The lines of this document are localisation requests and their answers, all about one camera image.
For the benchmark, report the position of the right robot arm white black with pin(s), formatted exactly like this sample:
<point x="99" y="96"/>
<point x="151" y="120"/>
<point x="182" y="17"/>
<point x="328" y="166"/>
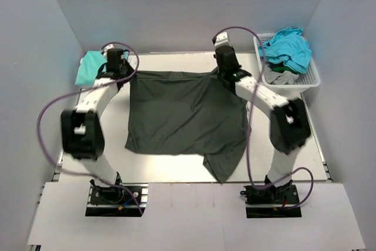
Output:
<point x="289" y="125"/>

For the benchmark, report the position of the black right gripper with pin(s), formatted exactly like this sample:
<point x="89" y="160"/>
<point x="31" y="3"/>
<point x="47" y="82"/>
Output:
<point x="239" y="66"/>

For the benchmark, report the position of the dark grey t shirt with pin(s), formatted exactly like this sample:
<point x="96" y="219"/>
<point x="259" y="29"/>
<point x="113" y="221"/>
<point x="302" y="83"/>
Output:
<point x="186" y="113"/>

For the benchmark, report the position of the white plastic basket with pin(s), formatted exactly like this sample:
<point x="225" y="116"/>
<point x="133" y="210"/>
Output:
<point x="310" y="79"/>

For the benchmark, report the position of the folded teal t shirt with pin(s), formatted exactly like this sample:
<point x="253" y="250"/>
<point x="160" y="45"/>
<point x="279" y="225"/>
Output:
<point x="93" y="67"/>

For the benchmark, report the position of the grey cloth in basket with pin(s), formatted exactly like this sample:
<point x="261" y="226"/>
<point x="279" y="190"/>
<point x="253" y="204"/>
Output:
<point x="276" y="78"/>

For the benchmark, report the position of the green cloth in basket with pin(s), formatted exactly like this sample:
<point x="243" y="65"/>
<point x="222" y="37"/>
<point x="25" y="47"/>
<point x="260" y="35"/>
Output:
<point x="280" y="68"/>

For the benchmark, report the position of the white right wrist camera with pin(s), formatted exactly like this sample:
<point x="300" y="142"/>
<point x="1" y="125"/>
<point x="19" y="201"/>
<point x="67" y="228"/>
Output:
<point x="221" y="39"/>

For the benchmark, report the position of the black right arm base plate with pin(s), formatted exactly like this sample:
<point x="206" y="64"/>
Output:
<point x="265" y="204"/>

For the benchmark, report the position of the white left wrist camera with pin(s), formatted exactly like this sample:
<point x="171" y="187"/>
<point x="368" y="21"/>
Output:
<point x="107" y="47"/>

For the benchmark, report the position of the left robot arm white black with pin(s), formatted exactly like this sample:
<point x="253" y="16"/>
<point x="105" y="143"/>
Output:
<point x="82" y="135"/>

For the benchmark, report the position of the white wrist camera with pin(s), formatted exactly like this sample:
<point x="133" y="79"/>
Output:
<point x="107" y="47"/>
<point x="221" y="39"/>

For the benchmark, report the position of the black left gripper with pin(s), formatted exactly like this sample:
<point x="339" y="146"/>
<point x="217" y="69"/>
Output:
<point x="130" y="67"/>

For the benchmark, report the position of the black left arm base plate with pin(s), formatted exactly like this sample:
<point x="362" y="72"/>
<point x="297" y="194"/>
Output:
<point x="111" y="202"/>

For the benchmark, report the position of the crumpled light blue t shirt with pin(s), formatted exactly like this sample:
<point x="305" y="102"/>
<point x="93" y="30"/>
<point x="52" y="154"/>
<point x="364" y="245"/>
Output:
<point x="287" y="47"/>

